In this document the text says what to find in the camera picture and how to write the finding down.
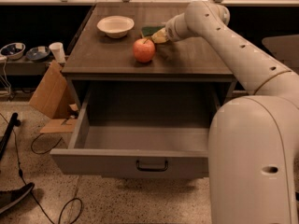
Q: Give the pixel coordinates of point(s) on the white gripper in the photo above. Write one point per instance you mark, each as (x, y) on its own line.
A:
(171, 32)

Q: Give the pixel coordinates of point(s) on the black drawer handle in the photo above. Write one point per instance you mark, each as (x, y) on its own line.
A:
(151, 167)

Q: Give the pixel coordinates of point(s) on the white paper cup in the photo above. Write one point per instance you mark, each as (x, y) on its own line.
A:
(57, 49)

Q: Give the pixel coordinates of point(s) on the blue bowl far left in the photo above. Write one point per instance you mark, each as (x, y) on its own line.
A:
(13, 51)

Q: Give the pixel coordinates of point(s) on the open grey top drawer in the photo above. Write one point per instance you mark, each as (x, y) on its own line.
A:
(121, 122)

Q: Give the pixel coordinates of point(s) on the green and yellow sponge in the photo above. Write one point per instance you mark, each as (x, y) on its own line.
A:
(148, 31)

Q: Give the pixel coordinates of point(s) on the black stand leg left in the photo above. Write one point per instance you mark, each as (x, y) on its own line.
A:
(13, 122)

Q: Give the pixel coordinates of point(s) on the grey side shelf left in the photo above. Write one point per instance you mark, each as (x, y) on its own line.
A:
(24, 67)

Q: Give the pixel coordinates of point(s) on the red apple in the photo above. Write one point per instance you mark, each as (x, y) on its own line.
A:
(143, 50)

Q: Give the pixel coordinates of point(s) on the blue bowl beside cup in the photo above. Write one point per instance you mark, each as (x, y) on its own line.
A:
(38, 54)

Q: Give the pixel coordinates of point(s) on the brown cardboard box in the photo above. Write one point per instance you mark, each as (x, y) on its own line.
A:
(53, 99)

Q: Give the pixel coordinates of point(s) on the white paper bowl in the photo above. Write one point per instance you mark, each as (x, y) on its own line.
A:
(115, 26)

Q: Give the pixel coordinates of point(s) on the black shoe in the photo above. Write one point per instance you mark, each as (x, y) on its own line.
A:
(9, 198)

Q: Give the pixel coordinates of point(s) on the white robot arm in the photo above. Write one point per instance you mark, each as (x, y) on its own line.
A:
(254, 139)

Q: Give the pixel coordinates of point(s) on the grey drawer cabinet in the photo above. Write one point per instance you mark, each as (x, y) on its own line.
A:
(98, 57)

